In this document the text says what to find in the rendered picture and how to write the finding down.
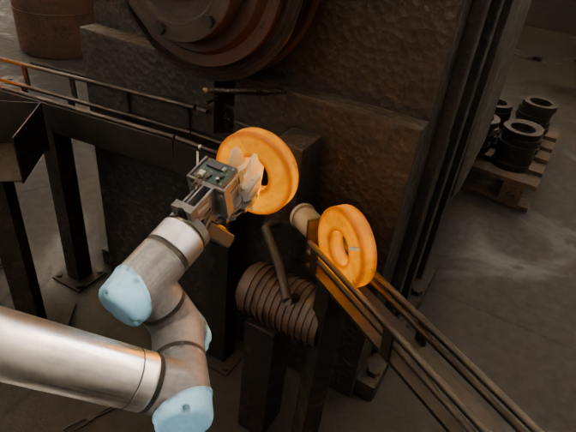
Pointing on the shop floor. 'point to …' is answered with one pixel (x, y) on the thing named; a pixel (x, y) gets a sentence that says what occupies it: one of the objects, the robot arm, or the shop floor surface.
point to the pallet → (515, 151)
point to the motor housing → (270, 339)
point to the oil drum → (51, 27)
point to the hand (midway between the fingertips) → (256, 162)
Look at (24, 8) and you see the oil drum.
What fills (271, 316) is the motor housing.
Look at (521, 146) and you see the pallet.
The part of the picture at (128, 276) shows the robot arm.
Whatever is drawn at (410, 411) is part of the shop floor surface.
